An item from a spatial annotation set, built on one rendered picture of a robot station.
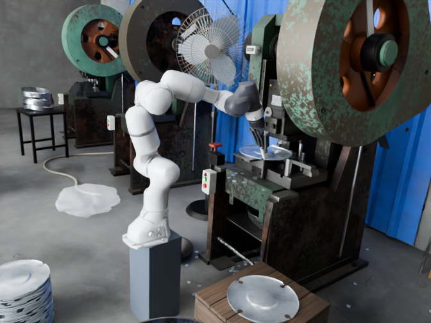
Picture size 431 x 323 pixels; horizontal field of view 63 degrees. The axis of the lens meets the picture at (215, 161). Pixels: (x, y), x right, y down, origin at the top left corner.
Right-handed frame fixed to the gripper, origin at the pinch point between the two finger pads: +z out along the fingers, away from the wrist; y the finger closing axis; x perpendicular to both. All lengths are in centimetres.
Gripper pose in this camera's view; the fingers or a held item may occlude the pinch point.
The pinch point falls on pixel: (264, 152)
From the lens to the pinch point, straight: 180.9
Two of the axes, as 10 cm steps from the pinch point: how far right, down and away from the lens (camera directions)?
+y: 5.9, 2.8, -7.5
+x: 7.5, -5.2, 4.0
